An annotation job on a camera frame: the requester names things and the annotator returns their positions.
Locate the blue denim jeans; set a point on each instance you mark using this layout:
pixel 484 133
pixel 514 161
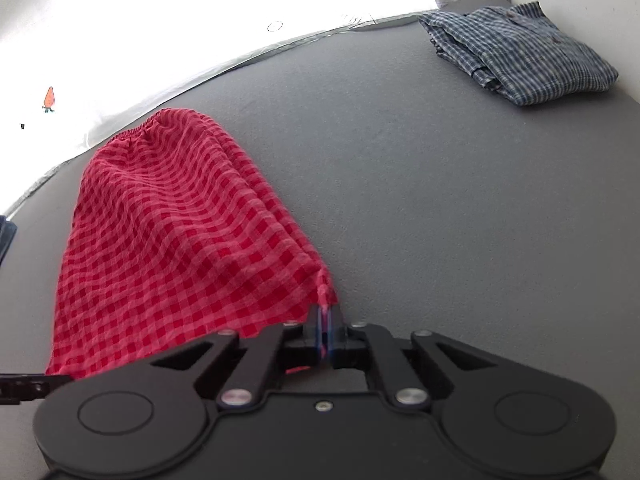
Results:
pixel 7 232

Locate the folded blue plaid shirt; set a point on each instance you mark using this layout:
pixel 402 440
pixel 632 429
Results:
pixel 518 53

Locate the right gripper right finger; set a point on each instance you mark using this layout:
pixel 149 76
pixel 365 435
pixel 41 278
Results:
pixel 374 351

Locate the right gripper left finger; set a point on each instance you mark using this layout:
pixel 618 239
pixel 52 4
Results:
pixel 269 356

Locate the white printed curtain sheet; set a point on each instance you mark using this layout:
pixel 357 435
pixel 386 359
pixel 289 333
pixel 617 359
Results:
pixel 73 72

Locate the red checked shorts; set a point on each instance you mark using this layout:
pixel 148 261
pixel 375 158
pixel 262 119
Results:
pixel 176 234

